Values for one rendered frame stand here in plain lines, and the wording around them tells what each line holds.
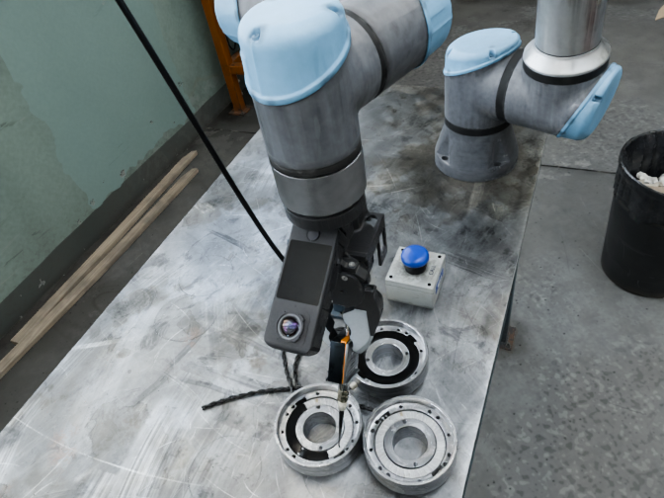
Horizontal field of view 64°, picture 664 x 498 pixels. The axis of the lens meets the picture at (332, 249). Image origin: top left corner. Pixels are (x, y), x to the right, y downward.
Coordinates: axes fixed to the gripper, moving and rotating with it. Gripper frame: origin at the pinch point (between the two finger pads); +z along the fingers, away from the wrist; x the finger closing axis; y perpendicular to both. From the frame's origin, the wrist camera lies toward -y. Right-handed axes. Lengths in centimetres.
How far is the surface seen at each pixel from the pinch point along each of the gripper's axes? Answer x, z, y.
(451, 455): -12.5, 10.4, -4.1
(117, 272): 133, 93, 70
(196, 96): 151, 75, 174
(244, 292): 23.5, 13.3, 14.1
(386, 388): -3.7, 9.4, 1.4
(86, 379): 39.3, 13.4, -6.2
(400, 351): -3.7, 10.7, 7.9
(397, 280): -0.7, 8.8, 18.2
